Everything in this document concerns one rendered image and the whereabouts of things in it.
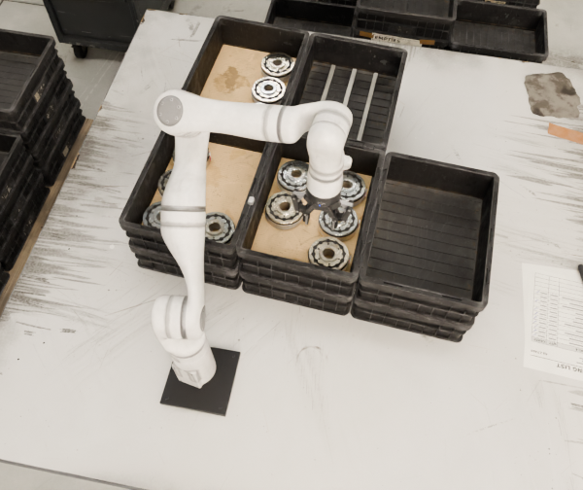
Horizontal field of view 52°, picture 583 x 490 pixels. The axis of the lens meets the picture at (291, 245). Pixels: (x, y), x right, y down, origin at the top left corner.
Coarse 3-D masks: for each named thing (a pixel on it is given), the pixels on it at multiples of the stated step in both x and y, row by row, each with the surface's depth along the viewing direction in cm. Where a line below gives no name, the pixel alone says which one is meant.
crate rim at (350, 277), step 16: (272, 144) 159; (352, 144) 160; (256, 192) 151; (368, 208) 149; (368, 224) 147; (240, 240) 144; (240, 256) 144; (256, 256) 142; (272, 256) 142; (320, 272) 141; (336, 272) 140; (352, 272) 140
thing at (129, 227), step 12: (156, 144) 159; (264, 156) 157; (144, 168) 155; (132, 192) 151; (252, 192) 151; (120, 216) 147; (240, 216) 148; (132, 228) 146; (144, 228) 145; (156, 228) 145; (240, 228) 146; (228, 252) 144
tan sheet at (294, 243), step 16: (288, 160) 169; (368, 176) 167; (272, 192) 164; (304, 224) 159; (256, 240) 156; (272, 240) 156; (288, 240) 156; (304, 240) 156; (352, 240) 156; (288, 256) 153; (304, 256) 154; (352, 256) 154
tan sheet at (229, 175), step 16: (208, 144) 172; (224, 160) 169; (240, 160) 169; (256, 160) 169; (208, 176) 166; (224, 176) 166; (240, 176) 166; (208, 192) 163; (224, 192) 163; (240, 192) 163; (208, 208) 161; (224, 208) 161; (240, 208) 161
